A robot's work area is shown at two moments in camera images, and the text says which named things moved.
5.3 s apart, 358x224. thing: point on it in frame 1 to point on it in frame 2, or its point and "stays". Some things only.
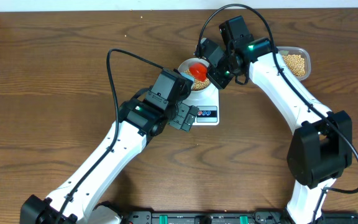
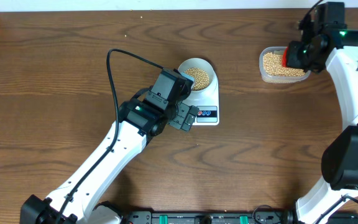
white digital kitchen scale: (207, 104) stays
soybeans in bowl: (197, 84) stays
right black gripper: (219, 82) to (293, 46)
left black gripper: (183, 119) stays
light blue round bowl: (195, 70) stays
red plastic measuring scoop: (199, 70) to (284, 57)
